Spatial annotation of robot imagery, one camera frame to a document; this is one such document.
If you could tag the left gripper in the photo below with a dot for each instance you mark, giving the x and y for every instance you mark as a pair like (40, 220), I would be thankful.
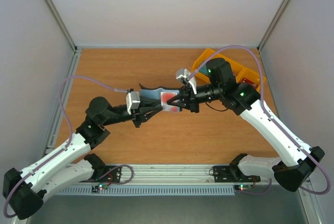
(141, 113)

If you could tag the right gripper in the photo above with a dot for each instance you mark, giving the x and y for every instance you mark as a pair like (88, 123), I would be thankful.
(189, 100)

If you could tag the black card holder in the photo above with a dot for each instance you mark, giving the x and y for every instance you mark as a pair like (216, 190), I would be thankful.
(161, 95)

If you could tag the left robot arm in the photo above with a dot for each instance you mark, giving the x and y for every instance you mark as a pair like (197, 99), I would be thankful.
(26, 190)

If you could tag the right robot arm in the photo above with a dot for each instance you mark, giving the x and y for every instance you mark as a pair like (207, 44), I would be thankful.
(296, 160)

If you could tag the green card stack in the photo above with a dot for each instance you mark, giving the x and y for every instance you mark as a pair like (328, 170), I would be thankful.
(203, 71)

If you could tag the yellow bin with circle cards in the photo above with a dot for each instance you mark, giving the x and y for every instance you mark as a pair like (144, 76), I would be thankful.
(237, 68)

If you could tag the yellow bin with red cards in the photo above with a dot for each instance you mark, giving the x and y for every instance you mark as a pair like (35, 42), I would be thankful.
(251, 75)

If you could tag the red card stack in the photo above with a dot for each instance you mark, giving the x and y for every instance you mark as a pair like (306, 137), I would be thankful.
(253, 84)

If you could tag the left circuit board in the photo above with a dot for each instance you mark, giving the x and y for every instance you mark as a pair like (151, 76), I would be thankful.
(99, 188)

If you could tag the circuit board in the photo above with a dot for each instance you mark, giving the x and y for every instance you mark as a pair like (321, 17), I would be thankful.
(243, 187)
(99, 188)

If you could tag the right circuit board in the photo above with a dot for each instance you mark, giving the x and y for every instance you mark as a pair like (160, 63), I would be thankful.
(243, 187)

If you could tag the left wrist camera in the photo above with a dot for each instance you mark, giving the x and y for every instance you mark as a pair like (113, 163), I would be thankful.
(132, 101)

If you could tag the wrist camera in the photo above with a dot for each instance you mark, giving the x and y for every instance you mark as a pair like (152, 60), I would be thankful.
(184, 76)
(132, 101)

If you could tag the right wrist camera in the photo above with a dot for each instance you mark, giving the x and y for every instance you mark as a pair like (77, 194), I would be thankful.
(184, 76)

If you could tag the front aluminium rail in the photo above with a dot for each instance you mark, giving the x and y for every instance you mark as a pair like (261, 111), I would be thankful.
(176, 174)

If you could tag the aluminium rail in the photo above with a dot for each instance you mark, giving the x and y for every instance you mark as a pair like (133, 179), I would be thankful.
(57, 117)
(176, 174)

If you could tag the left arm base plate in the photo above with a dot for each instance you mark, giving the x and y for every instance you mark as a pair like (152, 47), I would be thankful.
(117, 173)

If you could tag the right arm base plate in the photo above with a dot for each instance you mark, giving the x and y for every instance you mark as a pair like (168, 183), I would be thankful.
(223, 174)

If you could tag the left aluminium rail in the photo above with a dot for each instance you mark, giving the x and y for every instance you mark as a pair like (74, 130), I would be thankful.
(57, 117)

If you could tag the grey slotted cable duct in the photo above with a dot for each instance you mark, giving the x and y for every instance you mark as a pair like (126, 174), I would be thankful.
(152, 190)

